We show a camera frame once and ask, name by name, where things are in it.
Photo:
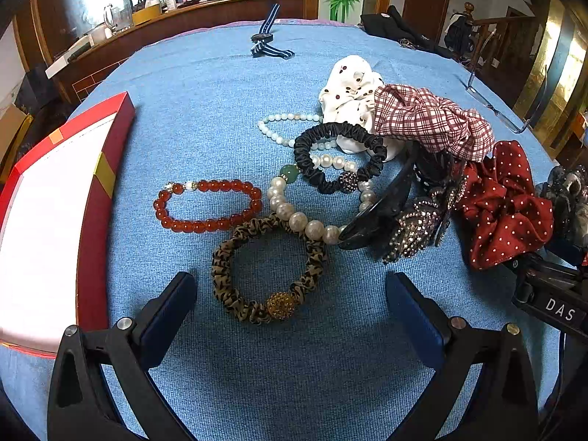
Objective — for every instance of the yellow box on counter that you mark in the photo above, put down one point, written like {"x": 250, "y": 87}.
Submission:
{"x": 146, "y": 14}

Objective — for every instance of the wooden dresser counter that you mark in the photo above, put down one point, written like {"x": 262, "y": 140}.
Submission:
{"x": 79, "y": 78}

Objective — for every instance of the red polka dot scrunchie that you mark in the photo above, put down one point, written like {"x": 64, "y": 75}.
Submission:
{"x": 501, "y": 209}

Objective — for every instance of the white dotted scrunchie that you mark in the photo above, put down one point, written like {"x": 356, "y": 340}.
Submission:
{"x": 349, "y": 95}

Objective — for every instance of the white flat box on counter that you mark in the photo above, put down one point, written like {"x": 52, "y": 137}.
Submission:
{"x": 79, "y": 48}

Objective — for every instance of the blue striped wristwatch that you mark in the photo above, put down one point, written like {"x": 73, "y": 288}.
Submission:
{"x": 262, "y": 40}

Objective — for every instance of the black clothing pile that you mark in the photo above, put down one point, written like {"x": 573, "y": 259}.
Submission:
{"x": 391, "y": 25}

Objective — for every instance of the rhinestone hair clip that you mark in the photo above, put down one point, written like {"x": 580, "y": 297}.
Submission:
{"x": 423, "y": 222}

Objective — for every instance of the red white gift box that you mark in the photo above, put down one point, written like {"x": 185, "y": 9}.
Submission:
{"x": 56, "y": 208}

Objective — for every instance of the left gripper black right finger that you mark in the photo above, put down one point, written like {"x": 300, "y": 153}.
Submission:
{"x": 503, "y": 405}

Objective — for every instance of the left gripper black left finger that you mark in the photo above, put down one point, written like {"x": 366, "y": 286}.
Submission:
{"x": 80, "y": 405}

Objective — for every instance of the red plaid scrunchie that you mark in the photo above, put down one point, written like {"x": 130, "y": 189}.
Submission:
{"x": 407, "y": 113}

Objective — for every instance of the black hair claw clip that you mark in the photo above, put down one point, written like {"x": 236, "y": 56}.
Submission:
{"x": 421, "y": 172}

